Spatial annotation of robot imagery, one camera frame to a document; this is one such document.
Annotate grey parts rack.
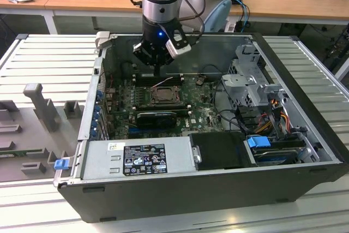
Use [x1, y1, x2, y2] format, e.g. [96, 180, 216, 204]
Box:
[0, 82, 86, 183]

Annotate blue cable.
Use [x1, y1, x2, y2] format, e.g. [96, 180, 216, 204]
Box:
[231, 0, 250, 33]

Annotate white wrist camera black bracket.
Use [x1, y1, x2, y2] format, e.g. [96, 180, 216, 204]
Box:
[165, 29, 192, 59]

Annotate black cable bundle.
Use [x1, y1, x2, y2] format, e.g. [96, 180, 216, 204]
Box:
[233, 109, 248, 134]

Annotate blue disk carrier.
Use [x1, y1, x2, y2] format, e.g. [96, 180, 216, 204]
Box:
[246, 136, 270, 151]

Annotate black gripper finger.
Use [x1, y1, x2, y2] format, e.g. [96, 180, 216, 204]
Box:
[157, 52, 175, 77]
[133, 42, 158, 77]

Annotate blue plastic case latch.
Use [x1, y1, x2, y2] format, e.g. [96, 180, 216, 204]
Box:
[54, 159, 69, 170]

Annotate grey case corner handle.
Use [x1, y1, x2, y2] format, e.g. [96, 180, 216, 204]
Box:
[94, 31, 111, 51]

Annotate black RAM slot row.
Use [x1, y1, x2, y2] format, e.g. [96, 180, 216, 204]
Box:
[135, 73, 184, 86]
[135, 102, 191, 114]

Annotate CPU socket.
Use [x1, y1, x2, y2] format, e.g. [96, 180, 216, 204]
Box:
[149, 85, 183, 105]

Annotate black PC case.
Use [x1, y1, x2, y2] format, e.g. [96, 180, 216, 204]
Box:
[53, 31, 345, 224]

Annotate orange yellow red wire bundle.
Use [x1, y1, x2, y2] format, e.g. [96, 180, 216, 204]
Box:
[256, 107, 290, 133]

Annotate silver power supply unit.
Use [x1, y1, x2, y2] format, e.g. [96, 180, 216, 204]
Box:
[81, 138, 197, 181]

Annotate black graphics card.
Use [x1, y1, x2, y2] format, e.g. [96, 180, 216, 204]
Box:
[136, 111, 177, 129]

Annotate dark hard disk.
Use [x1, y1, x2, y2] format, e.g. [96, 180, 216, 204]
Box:
[252, 147, 302, 166]

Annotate silver metal drive cage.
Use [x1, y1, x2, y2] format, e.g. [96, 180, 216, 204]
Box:
[220, 44, 287, 114]

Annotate green RAM stick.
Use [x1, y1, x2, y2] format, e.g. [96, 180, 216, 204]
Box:
[0, 150, 29, 157]

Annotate green motherboard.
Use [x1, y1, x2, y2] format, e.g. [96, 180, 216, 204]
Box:
[105, 76, 222, 140]

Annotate black plastic shroud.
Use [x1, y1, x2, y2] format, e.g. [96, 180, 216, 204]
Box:
[189, 132, 258, 171]

